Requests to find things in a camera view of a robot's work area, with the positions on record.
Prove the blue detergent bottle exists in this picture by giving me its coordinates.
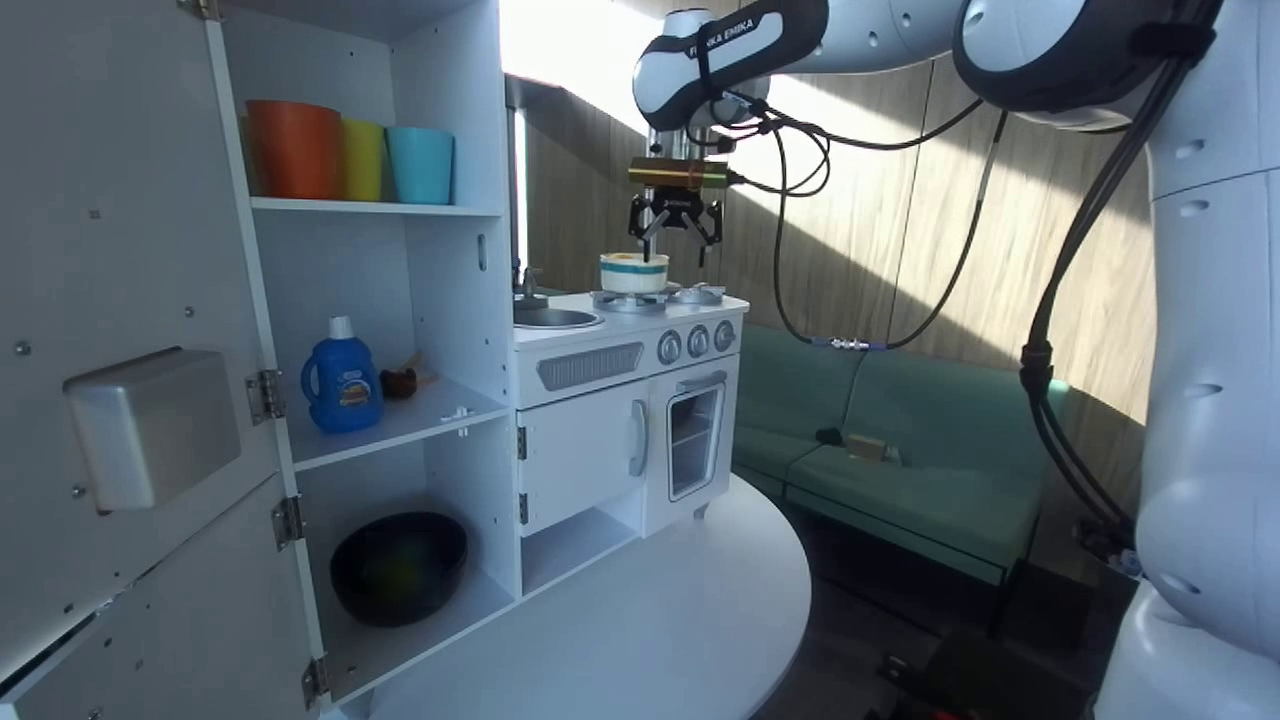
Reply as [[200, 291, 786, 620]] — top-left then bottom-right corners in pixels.
[[299, 315, 386, 434]]

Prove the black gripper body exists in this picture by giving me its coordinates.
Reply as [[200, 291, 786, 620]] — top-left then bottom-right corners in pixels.
[[630, 186, 719, 226]]

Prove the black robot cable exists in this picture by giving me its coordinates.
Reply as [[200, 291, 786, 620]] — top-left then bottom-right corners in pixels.
[[724, 52, 1203, 537]]

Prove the white bowl with teal band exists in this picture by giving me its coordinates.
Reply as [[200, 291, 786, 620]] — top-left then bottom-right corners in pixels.
[[600, 250, 670, 291]]

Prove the green sofa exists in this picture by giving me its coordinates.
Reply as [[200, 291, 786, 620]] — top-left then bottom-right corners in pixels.
[[733, 324, 1047, 587]]

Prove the silver stove burner near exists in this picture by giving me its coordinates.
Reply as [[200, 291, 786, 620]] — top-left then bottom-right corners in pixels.
[[673, 278, 730, 313]]

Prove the silver stove burner far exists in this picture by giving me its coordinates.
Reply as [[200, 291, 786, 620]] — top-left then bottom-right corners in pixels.
[[591, 291, 670, 315]]

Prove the silver stove burner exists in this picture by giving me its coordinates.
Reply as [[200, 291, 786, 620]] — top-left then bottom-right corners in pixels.
[[673, 278, 730, 313], [591, 291, 670, 315]]

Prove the orange cup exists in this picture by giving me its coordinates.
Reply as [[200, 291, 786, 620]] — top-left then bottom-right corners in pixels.
[[249, 101, 343, 200]]

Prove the black bowl with items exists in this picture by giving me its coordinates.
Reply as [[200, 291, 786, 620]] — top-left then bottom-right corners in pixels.
[[330, 511, 469, 627]]

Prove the yellow wrist camera box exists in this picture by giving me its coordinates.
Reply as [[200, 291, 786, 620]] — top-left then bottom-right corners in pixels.
[[630, 161, 736, 186]]

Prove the white cupboard door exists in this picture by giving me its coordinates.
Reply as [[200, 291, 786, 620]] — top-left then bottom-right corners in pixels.
[[0, 0, 313, 720]]

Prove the small dark brown object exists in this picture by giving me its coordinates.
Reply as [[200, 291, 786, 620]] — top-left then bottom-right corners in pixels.
[[382, 363, 421, 398]]

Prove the yellow cup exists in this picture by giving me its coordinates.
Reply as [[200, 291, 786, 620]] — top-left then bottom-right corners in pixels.
[[343, 121, 386, 200]]

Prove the teal cup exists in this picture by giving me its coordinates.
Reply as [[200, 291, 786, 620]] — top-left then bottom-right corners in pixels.
[[388, 128, 457, 202]]

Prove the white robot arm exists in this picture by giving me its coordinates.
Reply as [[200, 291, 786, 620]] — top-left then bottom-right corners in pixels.
[[634, 0, 1280, 720]]

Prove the white toy kitchen unit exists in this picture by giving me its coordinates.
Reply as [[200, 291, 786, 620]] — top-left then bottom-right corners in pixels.
[[219, 0, 742, 720]]

